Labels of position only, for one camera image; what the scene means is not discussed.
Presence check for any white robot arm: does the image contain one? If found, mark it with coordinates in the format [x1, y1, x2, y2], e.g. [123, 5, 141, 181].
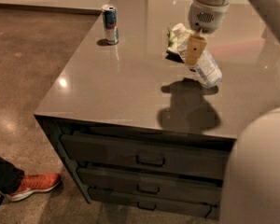
[189, 0, 280, 224]

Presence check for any middle left drawer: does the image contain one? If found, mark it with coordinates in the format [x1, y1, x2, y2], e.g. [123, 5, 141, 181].
[77, 167, 221, 204]

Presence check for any orange sneaker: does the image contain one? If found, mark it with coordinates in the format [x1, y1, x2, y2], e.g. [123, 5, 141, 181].
[7, 173, 62, 202]

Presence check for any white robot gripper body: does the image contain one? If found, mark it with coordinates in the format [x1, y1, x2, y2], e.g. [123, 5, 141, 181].
[188, 0, 230, 34]

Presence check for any clear plastic water bottle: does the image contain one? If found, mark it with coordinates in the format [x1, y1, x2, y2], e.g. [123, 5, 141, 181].
[179, 23, 222, 88]

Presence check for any dark cabinet frame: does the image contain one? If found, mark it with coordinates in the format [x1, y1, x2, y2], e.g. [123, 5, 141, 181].
[35, 115, 235, 208]

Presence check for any top left drawer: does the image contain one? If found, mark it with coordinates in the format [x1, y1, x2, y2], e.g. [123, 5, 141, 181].
[61, 134, 228, 179]

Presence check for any bottom right drawer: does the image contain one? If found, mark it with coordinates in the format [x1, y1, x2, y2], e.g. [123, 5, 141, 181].
[204, 207, 220, 220]

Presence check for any drawer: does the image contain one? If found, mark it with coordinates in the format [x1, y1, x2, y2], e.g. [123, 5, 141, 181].
[204, 207, 220, 220]
[61, 134, 228, 179]
[88, 188, 211, 217]
[77, 167, 221, 204]

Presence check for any black trouser leg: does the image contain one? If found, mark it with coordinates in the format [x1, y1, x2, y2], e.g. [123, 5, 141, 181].
[0, 157, 24, 194]

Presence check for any bottom left drawer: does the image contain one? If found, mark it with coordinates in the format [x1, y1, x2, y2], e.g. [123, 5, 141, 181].
[88, 188, 211, 217]

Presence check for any green chip bag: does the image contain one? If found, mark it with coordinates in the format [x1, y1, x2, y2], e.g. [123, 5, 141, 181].
[167, 24, 188, 56]

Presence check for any blue silver drink can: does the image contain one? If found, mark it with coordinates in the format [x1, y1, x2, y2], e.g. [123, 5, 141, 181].
[102, 4, 119, 45]

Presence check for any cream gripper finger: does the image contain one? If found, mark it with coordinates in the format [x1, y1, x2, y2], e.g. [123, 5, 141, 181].
[186, 33, 207, 66]

